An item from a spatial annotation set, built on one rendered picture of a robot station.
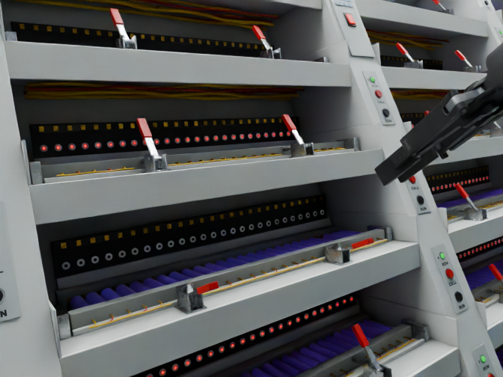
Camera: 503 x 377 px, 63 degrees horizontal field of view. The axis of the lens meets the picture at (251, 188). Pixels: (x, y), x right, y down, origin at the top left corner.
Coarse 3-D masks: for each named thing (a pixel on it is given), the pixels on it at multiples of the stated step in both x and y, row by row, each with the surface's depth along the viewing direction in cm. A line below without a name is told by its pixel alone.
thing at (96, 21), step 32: (0, 0) 72; (64, 0) 79; (160, 32) 87; (192, 32) 92; (224, 32) 97; (32, 160) 66; (256, 192) 86; (288, 192) 90; (320, 192) 95; (64, 224) 65; (96, 224) 67; (128, 224) 70; (64, 288) 62
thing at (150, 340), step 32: (320, 224) 87; (352, 224) 88; (384, 224) 81; (416, 224) 75; (160, 256) 68; (192, 256) 71; (352, 256) 70; (384, 256) 70; (416, 256) 75; (256, 288) 58; (288, 288) 58; (320, 288) 61; (352, 288) 65; (64, 320) 46; (128, 320) 50; (160, 320) 49; (192, 320) 50; (224, 320) 52; (256, 320) 55; (64, 352) 43; (96, 352) 43; (128, 352) 45; (160, 352) 47; (192, 352) 50
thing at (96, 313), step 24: (336, 240) 73; (360, 240) 74; (384, 240) 76; (264, 264) 63; (288, 264) 65; (168, 288) 54; (72, 312) 48; (96, 312) 49; (120, 312) 50; (144, 312) 50
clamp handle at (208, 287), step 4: (192, 284) 52; (208, 284) 46; (212, 284) 46; (216, 284) 47; (188, 288) 52; (192, 288) 52; (200, 288) 48; (204, 288) 47; (208, 288) 46; (212, 288) 46; (216, 288) 46; (188, 292) 52; (192, 292) 50; (196, 292) 49; (200, 292) 48; (204, 292) 48
